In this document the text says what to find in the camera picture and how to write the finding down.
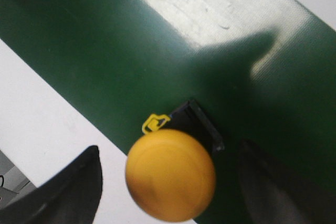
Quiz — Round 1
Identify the green conveyor belt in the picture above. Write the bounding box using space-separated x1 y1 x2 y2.
1 0 335 223

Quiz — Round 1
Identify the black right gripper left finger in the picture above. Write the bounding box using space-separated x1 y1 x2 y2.
1 145 103 223

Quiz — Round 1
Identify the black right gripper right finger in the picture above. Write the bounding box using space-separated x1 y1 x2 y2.
238 140 335 223

